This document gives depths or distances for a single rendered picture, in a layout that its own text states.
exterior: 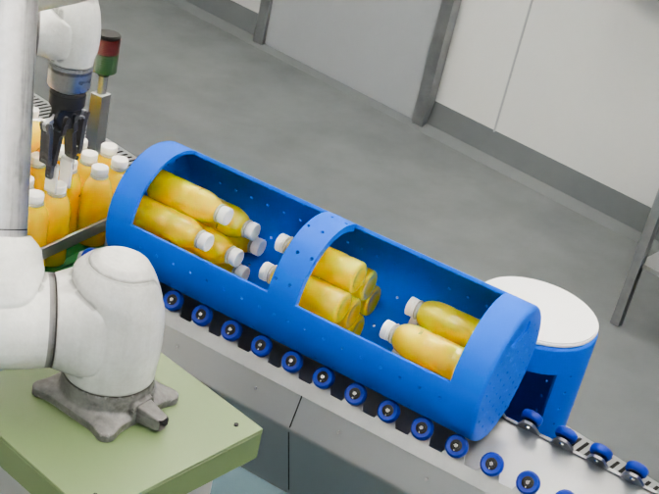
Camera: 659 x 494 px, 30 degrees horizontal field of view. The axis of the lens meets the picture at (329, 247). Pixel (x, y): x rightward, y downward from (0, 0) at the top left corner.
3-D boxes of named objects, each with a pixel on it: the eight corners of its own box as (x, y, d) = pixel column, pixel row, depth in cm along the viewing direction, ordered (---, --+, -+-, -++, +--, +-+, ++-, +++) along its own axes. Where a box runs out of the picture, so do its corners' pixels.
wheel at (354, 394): (369, 387, 240) (372, 389, 242) (349, 377, 241) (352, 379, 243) (359, 408, 239) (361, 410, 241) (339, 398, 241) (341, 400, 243)
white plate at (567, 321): (480, 264, 284) (478, 269, 285) (473, 323, 260) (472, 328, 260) (596, 294, 283) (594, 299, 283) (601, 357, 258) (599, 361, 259)
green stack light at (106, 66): (105, 77, 305) (107, 59, 302) (85, 69, 307) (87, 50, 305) (122, 72, 310) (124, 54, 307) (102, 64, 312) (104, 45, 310)
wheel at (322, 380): (336, 370, 242) (339, 372, 244) (318, 362, 244) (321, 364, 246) (326, 391, 242) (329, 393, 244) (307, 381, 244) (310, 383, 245)
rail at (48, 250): (33, 264, 262) (34, 252, 260) (30, 263, 262) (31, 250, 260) (150, 210, 294) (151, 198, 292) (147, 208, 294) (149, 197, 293)
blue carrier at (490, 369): (460, 469, 231) (494, 350, 216) (99, 281, 263) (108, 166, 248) (521, 396, 252) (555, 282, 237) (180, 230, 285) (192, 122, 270)
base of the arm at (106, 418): (123, 457, 195) (126, 429, 193) (27, 390, 205) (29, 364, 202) (198, 412, 209) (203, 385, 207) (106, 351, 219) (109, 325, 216)
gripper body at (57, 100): (68, 98, 250) (64, 139, 254) (95, 89, 257) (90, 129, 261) (40, 85, 253) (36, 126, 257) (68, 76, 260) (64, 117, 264)
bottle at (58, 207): (32, 269, 270) (40, 193, 262) (33, 253, 276) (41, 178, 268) (65, 271, 272) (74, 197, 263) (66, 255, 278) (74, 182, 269)
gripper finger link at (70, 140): (59, 110, 259) (64, 107, 260) (62, 154, 265) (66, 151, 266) (74, 117, 257) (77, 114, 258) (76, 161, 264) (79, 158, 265)
